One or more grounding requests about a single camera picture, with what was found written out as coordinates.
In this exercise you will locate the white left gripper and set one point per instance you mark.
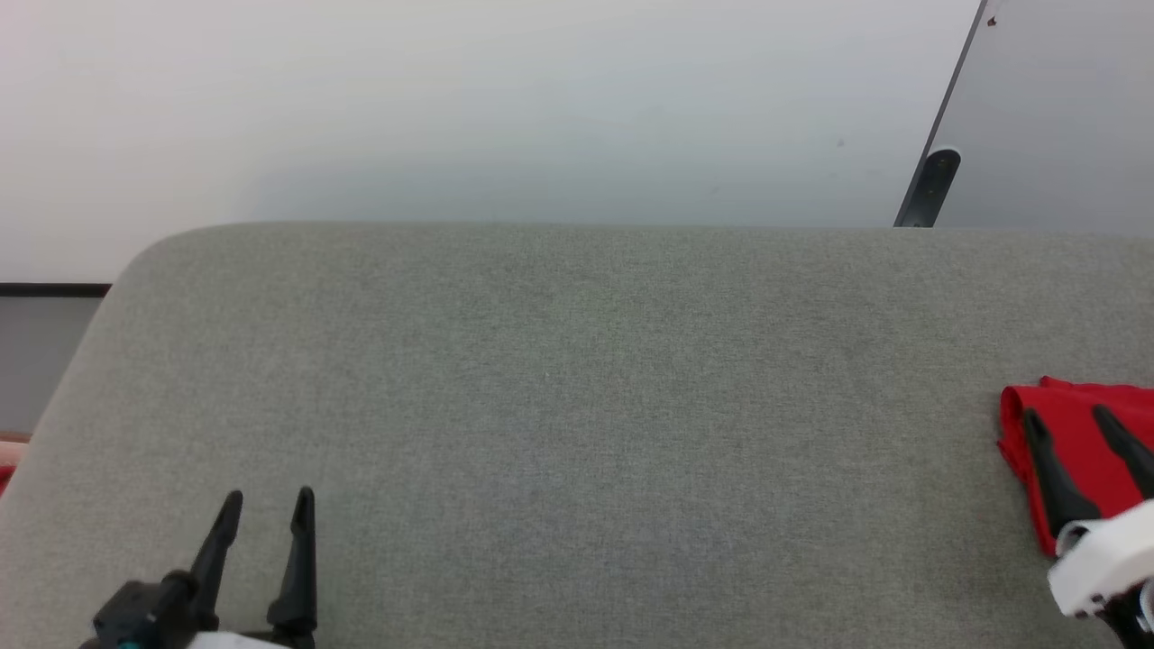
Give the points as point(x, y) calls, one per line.
point(230, 641)

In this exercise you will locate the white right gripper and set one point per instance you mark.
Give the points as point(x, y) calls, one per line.
point(1104, 559)

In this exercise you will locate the red and white basketball jersey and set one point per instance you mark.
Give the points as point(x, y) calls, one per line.
point(1077, 433)

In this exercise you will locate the red object beside sofa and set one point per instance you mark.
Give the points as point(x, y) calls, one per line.
point(7, 464)

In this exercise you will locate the black baseboard strip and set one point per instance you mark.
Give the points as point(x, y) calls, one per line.
point(54, 290)

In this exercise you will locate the grey fabric sofa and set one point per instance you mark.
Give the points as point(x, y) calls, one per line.
point(577, 406)

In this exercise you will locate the grey wall panel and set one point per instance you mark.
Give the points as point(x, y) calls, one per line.
point(1055, 108)

